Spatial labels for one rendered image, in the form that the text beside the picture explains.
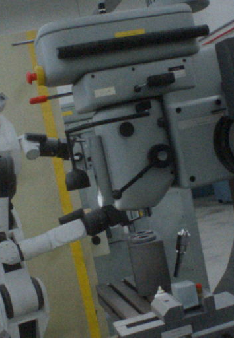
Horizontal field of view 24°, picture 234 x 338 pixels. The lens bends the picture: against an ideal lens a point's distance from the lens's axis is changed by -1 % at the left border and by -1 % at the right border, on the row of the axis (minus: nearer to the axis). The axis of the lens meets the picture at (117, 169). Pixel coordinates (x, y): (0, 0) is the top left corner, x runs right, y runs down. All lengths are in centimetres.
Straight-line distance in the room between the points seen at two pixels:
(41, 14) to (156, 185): 962
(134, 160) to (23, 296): 82
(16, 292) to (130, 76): 100
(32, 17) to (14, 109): 777
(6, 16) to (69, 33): 949
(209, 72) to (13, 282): 110
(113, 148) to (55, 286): 197
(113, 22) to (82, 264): 212
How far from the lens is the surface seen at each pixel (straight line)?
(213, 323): 150
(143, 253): 193
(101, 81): 155
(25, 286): 217
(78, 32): 155
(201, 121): 163
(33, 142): 243
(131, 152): 157
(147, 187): 159
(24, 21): 1102
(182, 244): 203
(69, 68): 153
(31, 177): 335
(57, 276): 343
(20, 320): 222
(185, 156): 160
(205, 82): 166
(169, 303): 148
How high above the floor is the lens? 153
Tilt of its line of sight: 3 degrees down
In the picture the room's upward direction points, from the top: 12 degrees counter-clockwise
